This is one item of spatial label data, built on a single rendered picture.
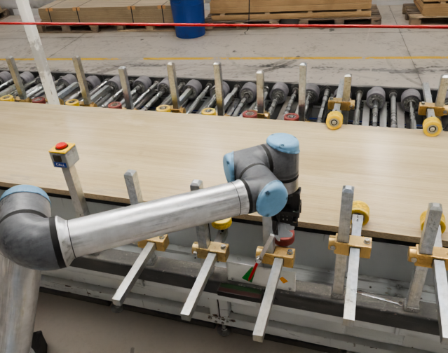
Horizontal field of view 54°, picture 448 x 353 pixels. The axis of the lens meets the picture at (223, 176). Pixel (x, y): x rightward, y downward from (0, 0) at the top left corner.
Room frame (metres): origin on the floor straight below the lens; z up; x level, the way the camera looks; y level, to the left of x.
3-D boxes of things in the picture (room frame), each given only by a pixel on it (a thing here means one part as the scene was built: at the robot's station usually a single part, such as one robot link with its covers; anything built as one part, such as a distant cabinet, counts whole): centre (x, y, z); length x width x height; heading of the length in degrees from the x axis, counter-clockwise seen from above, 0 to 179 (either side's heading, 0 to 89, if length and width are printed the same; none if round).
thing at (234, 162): (1.02, -0.07, 1.32); 0.12 x 0.12 x 0.09; 18
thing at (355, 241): (1.07, -0.40, 0.95); 0.13 x 0.06 x 0.05; 70
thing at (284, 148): (1.07, -0.17, 1.32); 0.10 x 0.09 x 0.12; 108
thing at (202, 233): (1.25, 0.10, 0.90); 0.03 x 0.03 x 0.48; 70
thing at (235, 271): (1.15, -0.10, 0.75); 0.26 x 0.01 x 0.10; 70
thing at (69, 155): (1.42, 0.58, 1.18); 0.07 x 0.07 x 0.08; 70
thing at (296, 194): (1.06, -0.18, 1.15); 0.09 x 0.08 x 0.12; 70
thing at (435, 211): (0.99, -0.61, 0.91); 0.03 x 0.03 x 0.48; 70
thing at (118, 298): (1.23, 0.33, 0.82); 0.43 x 0.03 x 0.04; 160
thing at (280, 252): (1.16, -0.16, 0.85); 0.13 x 0.06 x 0.05; 70
